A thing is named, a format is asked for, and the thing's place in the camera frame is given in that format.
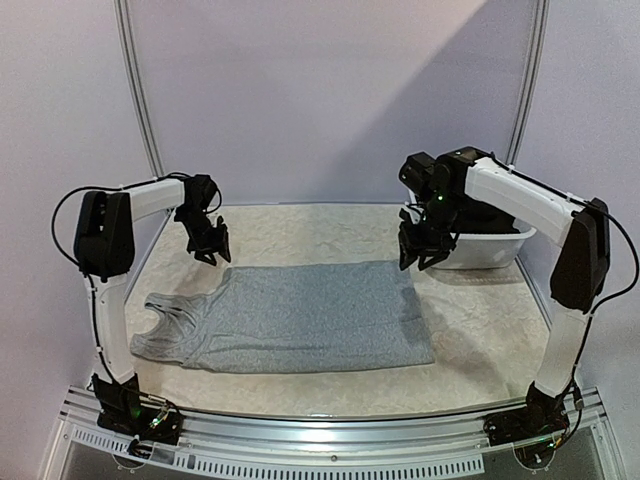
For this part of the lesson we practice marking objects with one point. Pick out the black garment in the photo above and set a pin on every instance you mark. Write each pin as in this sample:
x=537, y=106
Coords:
x=477, y=217

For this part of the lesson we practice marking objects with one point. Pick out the aluminium corner post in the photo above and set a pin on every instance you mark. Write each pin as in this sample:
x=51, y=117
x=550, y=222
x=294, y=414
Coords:
x=530, y=74
x=133, y=72

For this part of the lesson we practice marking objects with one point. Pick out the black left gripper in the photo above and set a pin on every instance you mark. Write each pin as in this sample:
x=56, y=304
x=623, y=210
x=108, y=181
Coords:
x=221, y=243

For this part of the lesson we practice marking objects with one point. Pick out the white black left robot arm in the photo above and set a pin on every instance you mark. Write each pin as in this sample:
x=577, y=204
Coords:
x=104, y=251

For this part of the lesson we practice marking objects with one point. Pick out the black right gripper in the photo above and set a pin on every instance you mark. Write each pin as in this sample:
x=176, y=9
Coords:
x=425, y=240

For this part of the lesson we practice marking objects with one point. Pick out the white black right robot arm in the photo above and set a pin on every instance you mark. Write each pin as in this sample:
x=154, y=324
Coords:
x=444, y=187

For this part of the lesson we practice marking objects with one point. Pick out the aluminium front rail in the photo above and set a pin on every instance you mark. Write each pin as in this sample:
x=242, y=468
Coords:
x=453, y=445

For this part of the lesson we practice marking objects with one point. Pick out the aluminium right corner post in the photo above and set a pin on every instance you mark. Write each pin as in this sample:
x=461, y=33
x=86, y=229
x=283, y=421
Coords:
x=530, y=74

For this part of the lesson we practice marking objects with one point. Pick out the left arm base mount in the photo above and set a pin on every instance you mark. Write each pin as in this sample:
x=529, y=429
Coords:
x=127, y=410

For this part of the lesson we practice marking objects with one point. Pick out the translucent white laundry basket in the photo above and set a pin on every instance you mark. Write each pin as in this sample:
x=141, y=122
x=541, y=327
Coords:
x=476, y=251

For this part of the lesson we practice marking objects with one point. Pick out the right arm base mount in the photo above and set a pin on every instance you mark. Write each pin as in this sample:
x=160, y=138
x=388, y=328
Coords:
x=530, y=422

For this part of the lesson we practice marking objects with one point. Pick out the aluminium left corner post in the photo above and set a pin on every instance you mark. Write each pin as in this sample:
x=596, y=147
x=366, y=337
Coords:
x=133, y=72

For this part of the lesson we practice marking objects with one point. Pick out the grey t-shirt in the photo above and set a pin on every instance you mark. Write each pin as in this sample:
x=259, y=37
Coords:
x=292, y=320

